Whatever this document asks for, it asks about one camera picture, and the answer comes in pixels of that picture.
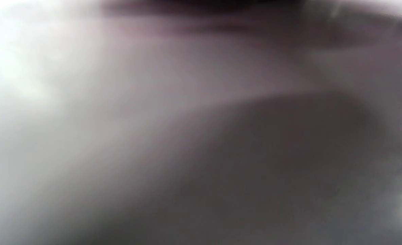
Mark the person's left hand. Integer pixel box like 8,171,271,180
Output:
102,0,305,12

